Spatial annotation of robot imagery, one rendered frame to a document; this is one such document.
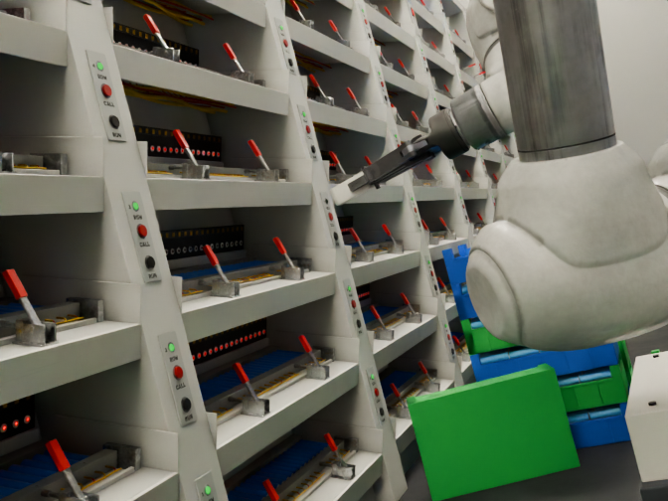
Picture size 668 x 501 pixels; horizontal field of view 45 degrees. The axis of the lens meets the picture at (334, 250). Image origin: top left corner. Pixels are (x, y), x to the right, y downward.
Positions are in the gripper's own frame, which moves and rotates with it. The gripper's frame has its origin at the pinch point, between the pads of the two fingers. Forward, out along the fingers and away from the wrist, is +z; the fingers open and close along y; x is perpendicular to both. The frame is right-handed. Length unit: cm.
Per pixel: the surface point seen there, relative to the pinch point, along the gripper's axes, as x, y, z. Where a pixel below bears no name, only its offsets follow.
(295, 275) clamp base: -7.1, 13.2, 21.5
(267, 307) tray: -11.3, -2.5, 21.9
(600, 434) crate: -63, 50, -10
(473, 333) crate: -33, 49, 5
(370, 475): -48, 22, 29
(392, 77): 46, 123, 9
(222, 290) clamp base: -6.5, -13.4, 22.5
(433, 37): 83, 240, 7
